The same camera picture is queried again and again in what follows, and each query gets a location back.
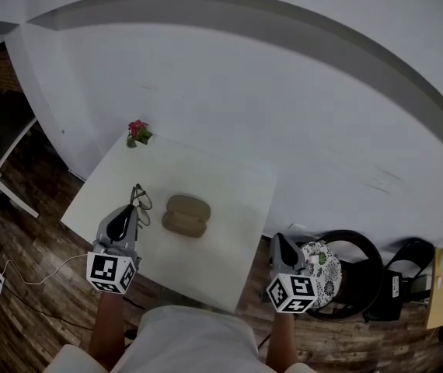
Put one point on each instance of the black folding chair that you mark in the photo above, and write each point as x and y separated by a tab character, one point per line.
381	305

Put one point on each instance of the small red flower plant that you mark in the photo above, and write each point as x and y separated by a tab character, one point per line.
138	128

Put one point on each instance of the person's left forearm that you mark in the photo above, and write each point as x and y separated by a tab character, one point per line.
107	328

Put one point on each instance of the dark desk with white frame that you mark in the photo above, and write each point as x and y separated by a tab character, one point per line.
15	107

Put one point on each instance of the white square table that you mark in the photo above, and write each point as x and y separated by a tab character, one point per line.
213	255

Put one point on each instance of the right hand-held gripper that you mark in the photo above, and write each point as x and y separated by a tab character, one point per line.
291	291

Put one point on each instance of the eyeglasses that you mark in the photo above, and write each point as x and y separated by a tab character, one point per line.
149	204

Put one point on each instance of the dark round wicker chair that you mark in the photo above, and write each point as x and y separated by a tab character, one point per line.
373	270

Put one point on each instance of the brown glasses case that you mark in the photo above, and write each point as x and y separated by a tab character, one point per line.
186	216

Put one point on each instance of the white paper tag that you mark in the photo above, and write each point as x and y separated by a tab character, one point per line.
395	286

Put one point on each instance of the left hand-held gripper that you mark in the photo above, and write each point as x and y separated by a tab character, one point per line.
109	272

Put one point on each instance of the person's white shirt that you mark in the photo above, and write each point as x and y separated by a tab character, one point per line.
186	344

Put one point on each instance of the person's right forearm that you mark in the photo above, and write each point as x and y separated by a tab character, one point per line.
285	344

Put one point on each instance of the floral round cushion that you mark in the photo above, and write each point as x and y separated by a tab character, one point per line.
328	274

